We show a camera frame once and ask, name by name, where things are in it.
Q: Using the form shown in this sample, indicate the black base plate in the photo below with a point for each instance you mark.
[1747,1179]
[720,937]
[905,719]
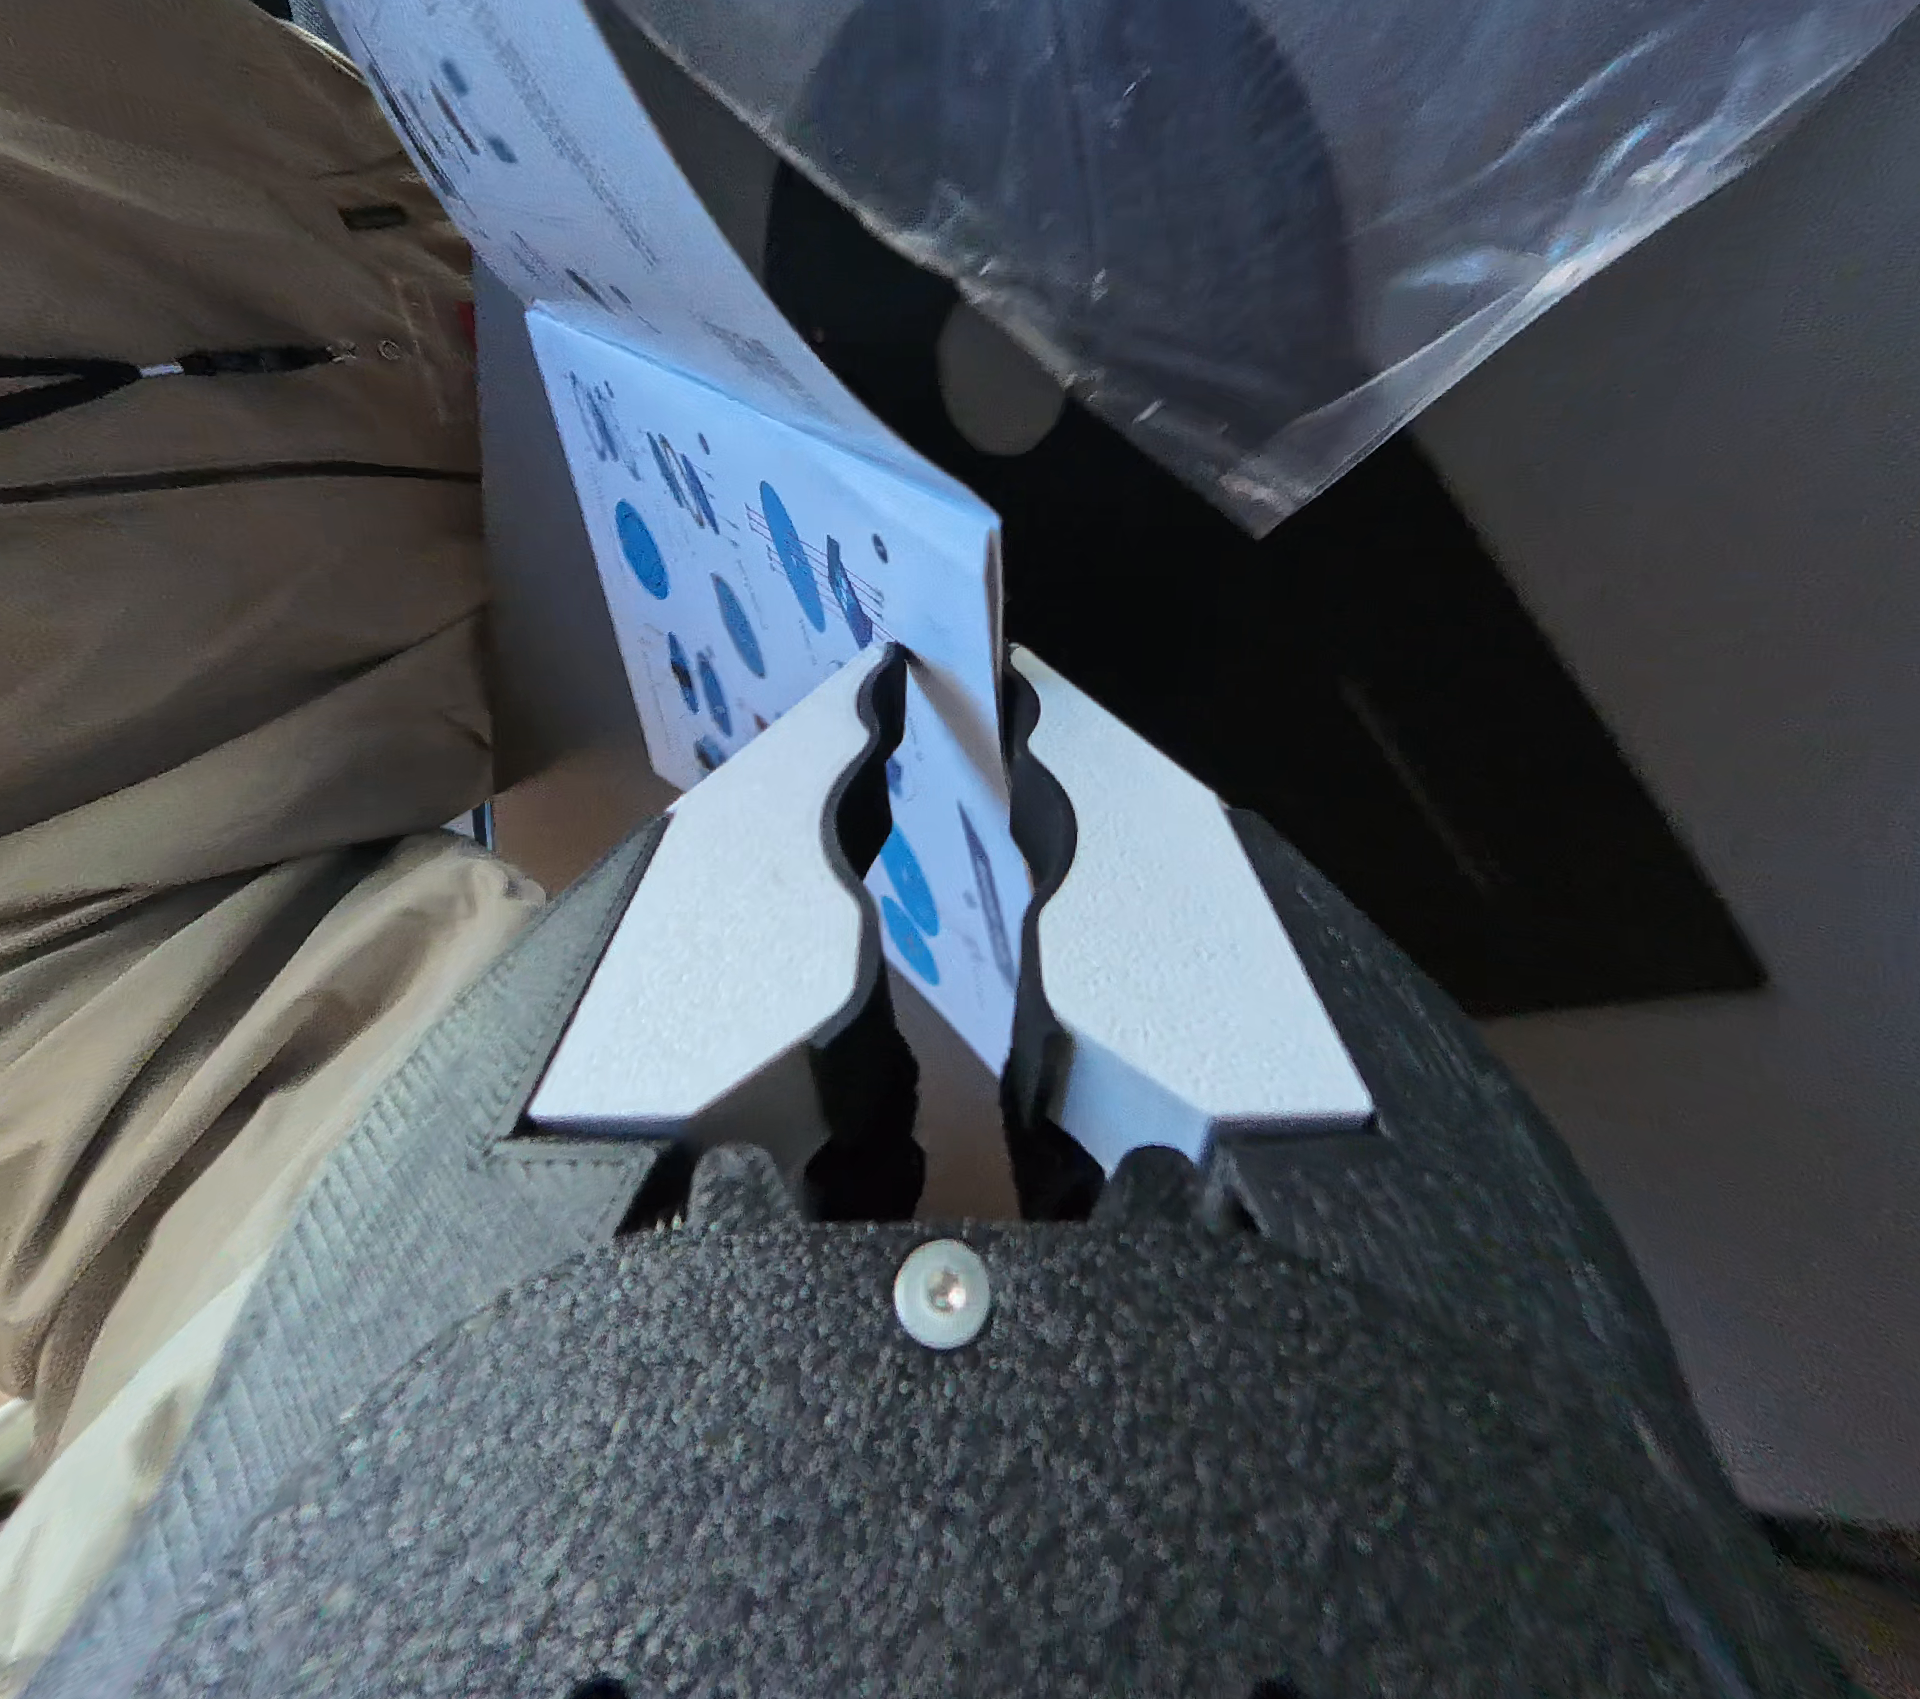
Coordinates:
[1275,679]

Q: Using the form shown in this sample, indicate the white user manual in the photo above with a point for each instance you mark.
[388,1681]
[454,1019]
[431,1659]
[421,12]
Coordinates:
[751,497]

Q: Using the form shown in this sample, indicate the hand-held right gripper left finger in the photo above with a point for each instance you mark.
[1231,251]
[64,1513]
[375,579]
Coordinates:
[704,979]

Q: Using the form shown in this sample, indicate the clear plastic bag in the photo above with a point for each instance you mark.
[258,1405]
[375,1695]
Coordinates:
[1351,4]

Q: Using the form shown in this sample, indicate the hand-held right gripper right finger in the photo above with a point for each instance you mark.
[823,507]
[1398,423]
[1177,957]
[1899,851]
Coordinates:
[1185,979]

